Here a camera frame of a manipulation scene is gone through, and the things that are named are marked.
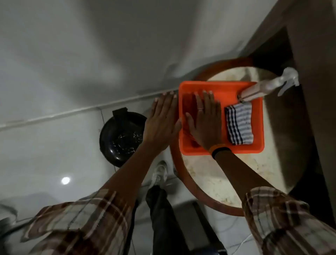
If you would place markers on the person's left hand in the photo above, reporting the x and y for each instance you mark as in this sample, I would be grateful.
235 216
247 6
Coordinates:
160 126

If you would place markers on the person's right hand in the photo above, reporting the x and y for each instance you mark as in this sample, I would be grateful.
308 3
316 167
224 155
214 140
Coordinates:
208 126

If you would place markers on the person's right little finger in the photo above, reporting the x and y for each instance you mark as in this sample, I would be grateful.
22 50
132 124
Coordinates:
218 109

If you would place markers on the person's right middle finger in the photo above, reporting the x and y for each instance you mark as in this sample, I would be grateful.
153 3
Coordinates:
206 102

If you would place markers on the person's right thumb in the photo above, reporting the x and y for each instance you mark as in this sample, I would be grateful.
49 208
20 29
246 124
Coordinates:
191 122

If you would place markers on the person's left thumb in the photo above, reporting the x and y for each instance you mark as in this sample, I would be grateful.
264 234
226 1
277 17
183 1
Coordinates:
177 127

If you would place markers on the person's left middle finger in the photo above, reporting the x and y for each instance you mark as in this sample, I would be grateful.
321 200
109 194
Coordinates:
168 105

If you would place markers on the person's left little finger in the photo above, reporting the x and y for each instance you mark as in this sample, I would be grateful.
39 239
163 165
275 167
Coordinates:
154 107

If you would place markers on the person's right forearm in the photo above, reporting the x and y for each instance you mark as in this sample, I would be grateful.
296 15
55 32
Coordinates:
238 173

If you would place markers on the person's left forearm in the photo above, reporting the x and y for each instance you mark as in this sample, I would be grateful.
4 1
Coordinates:
131 173

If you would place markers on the orange plastic tray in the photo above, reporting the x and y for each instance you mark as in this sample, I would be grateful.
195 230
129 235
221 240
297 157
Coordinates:
223 90

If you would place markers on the blue white striped cloth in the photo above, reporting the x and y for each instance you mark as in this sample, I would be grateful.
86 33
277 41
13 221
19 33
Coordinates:
239 123

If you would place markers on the orange wristband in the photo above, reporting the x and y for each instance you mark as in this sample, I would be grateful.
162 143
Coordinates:
215 146

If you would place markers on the black wristband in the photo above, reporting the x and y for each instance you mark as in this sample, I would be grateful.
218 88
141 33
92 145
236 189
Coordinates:
220 150

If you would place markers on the black trash bin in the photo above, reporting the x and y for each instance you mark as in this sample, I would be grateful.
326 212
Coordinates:
120 139

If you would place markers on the clear spray bottle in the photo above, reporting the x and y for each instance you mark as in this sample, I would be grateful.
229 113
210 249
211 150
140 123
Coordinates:
262 88

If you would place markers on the white shoe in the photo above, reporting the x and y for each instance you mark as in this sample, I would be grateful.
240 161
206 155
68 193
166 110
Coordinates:
160 173

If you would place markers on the round table with brown rim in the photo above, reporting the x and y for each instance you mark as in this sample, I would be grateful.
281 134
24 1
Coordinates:
228 178

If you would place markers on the black trouser leg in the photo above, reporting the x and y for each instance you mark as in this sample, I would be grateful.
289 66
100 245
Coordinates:
168 223

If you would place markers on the brown wooden cabinet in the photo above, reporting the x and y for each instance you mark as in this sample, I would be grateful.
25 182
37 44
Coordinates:
320 78

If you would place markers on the plaid left shirt sleeve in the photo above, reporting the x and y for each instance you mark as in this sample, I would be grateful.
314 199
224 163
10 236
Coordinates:
86 226

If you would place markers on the plaid shirt sleeve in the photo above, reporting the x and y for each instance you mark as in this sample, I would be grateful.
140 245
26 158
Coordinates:
86 226
288 226

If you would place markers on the plaid right shirt sleeve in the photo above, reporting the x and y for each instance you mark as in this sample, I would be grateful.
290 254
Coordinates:
288 226

